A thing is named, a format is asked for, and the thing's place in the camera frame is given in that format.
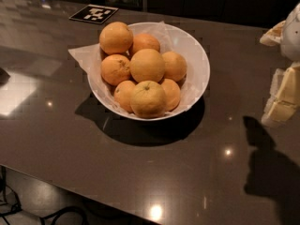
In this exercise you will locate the white bowl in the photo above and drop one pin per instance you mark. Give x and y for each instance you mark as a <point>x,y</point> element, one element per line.
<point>195,60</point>

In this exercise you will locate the orange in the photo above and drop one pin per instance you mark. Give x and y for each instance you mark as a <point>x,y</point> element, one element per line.
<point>115,37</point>
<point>115,69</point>
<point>147,65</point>
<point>175,66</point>
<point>144,41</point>
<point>173,93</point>
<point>148,100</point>

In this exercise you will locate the black white marker tag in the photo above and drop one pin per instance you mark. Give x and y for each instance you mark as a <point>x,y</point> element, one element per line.
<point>93,14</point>

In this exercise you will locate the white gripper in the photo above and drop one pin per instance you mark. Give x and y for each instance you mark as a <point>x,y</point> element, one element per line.
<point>292,35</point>

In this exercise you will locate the orange front left small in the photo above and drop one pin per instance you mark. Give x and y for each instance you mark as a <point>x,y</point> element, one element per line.
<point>122,94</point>

